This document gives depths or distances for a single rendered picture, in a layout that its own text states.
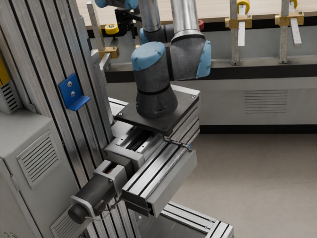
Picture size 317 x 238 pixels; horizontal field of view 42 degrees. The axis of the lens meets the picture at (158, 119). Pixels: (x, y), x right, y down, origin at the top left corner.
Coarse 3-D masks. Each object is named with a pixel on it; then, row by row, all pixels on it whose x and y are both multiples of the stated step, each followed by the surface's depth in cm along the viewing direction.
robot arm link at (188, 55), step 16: (176, 0) 138; (192, 0) 138; (176, 16) 138; (192, 16) 137; (176, 32) 138; (192, 32) 135; (176, 48) 135; (192, 48) 134; (208, 48) 134; (176, 64) 134; (192, 64) 134; (208, 64) 134; (176, 80) 139
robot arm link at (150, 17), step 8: (144, 0) 158; (152, 0) 159; (144, 8) 161; (152, 8) 161; (144, 16) 164; (152, 16) 164; (144, 24) 168; (152, 24) 167; (160, 24) 170; (144, 32) 172; (152, 32) 170; (160, 32) 172; (144, 40) 173; (152, 40) 173; (160, 40) 173
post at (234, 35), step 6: (234, 0) 206; (234, 6) 208; (234, 12) 210; (234, 18) 212; (234, 30) 216; (234, 36) 218; (234, 42) 220; (234, 48) 222; (234, 54) 224; (234, 60) 227
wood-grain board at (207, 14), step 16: (80, 0) 285; (160, 0) 264; (208, 0) 253; (224, 0) 250; (256, 0) 243; (272, 0) 240; (304, 0) 234; (112, 16) 256; (160, 16) 245; (208, 16) 236; (224, 16) 233; (256, 16) 229; (272, 16) 227; (304, 16) 224
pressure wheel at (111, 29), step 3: (108, 24) 245; (111, 24) 245; (114, 24) 244; (105, 27) 242; (108, 27) 242; (111, 27) 242; (114, 27) 240; (117, 27) 242; (108, 30) 240; (111, 30) 240; (114, 30) 241; (117, 30) 242; (108, 33) 242; (111, 33) 241; (114, 33) 241; (114, 36) 246; (114, 39) 247
